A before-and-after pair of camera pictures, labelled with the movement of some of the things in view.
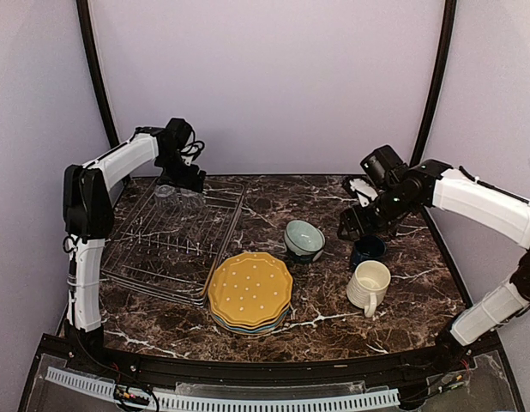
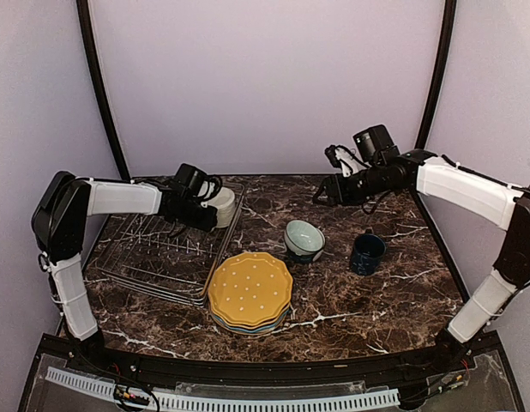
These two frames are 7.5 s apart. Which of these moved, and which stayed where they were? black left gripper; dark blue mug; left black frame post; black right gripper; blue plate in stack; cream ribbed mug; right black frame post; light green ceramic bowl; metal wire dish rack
Moved: black right gripper; cream ribbed mug; black left gripper
Stayed: metal wire dish rack; right black frame post; light green ceramic bowl; blue plate in stack; left black frame post; dark blue mug
